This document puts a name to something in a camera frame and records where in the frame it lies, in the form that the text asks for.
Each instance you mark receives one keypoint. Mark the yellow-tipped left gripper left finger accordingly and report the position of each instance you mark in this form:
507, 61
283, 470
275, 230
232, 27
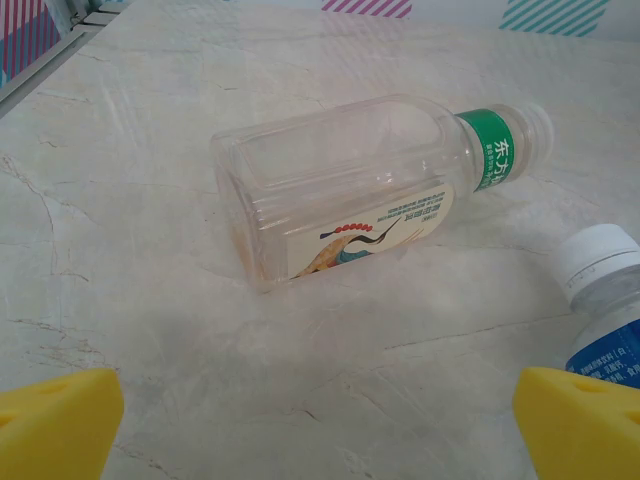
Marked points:
50, 435

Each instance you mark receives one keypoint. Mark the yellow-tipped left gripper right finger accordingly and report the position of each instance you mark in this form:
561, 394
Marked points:
585, 435

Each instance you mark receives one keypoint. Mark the clear bottle green neck label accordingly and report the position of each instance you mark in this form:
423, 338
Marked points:
325, 165

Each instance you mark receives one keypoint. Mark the small blue-label water bottle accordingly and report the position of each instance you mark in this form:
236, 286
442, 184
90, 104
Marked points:
600, 260

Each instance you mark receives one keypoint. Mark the aluminium left side rail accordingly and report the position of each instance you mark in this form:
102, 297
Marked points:
45, 62

